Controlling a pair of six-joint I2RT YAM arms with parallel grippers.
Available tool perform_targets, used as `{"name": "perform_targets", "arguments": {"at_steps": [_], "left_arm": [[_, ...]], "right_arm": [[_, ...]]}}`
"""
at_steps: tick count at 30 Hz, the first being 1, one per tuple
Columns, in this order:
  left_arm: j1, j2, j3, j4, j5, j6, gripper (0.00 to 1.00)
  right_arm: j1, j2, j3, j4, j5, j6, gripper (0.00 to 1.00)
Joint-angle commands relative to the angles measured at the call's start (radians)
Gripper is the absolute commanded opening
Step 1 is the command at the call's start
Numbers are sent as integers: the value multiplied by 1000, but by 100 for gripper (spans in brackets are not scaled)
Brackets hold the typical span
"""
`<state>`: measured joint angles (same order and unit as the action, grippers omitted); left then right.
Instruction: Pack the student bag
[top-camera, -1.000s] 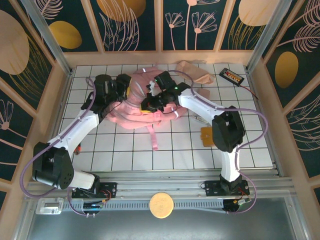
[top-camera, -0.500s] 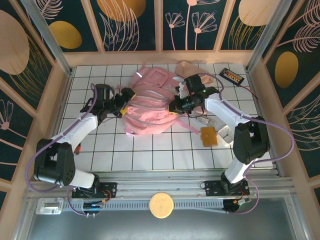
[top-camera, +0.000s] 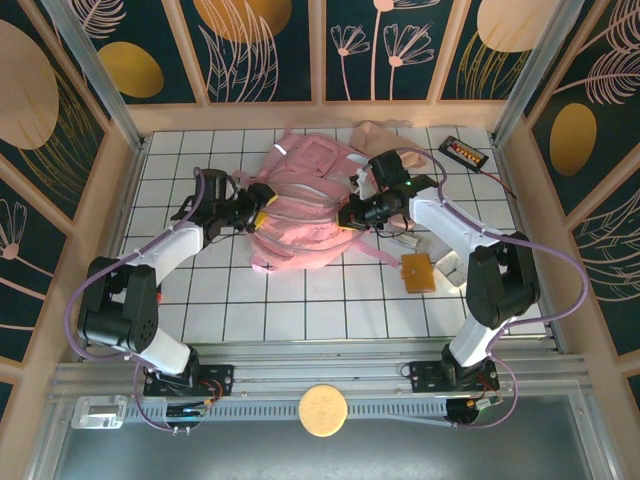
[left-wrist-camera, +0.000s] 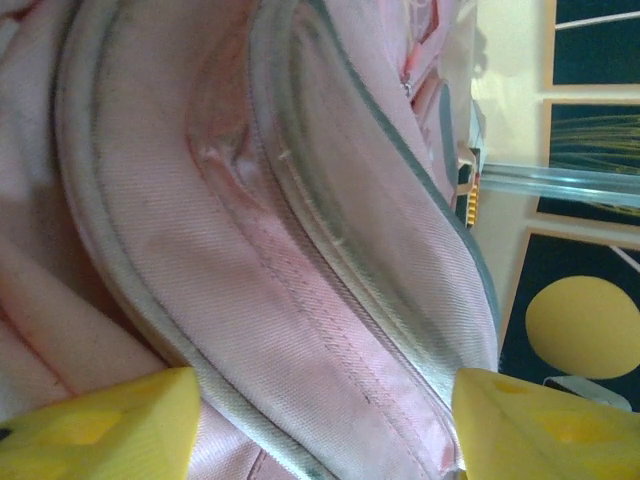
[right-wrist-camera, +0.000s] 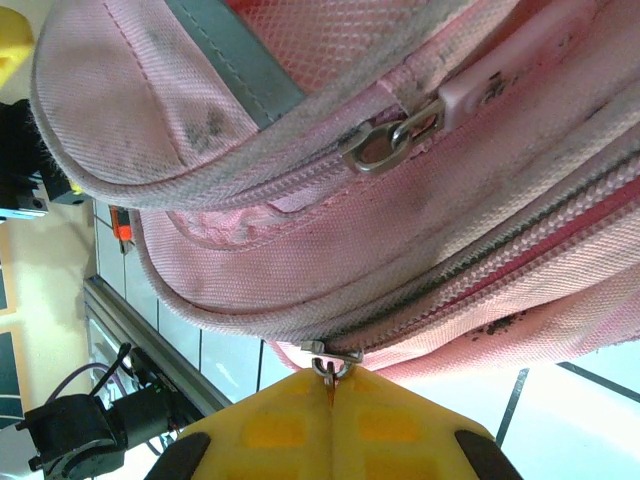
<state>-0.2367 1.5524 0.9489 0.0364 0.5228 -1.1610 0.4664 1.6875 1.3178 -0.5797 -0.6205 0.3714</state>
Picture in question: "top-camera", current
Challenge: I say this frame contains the pink backpack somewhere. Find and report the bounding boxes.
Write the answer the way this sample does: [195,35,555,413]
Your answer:
[232,127,404,275]

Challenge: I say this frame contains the clear plastic pencil case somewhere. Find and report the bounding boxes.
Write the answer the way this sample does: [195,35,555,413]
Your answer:
[387,232,436,254]

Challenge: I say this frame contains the beige cloth bag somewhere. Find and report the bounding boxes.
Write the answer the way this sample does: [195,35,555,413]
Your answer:
[348,119,435,169]

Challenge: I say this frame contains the brown leather wallet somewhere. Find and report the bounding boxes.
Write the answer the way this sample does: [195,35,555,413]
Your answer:
[401,252,437,295]

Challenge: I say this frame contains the black charging board yellow connectors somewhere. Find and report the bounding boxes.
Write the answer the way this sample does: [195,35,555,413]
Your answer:
[438,135,490,174]

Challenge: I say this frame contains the white plastic box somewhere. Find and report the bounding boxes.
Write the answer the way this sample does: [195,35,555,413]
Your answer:
[433,249,471,294]

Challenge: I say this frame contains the round cork disc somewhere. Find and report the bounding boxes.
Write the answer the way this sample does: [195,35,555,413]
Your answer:
[298,383,348,439]

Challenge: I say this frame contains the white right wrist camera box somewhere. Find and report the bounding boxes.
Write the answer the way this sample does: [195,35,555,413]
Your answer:
[349,168,375,197]

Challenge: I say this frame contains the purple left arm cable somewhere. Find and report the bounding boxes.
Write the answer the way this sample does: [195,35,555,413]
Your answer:
[68,167,224,432]

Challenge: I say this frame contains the red and black cable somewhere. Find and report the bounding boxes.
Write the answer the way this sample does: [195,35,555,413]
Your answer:
[477,167,519,200]

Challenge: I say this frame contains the aluminium rail frame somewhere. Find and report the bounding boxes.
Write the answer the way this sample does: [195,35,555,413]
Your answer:
[49,339,586,401]

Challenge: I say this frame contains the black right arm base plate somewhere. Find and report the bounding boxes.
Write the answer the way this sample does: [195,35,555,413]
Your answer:
[408,359,500,394]

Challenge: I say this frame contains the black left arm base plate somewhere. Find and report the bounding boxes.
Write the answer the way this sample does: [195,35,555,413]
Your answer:
[143,363,235,399]

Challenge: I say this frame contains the grey slotted cable duct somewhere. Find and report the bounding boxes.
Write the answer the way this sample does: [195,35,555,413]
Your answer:
[122,399,451,425]

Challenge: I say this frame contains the aluminium corner post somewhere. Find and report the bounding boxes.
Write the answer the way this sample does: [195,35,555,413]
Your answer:
[39,0,147,152]
[491,0,585,147]

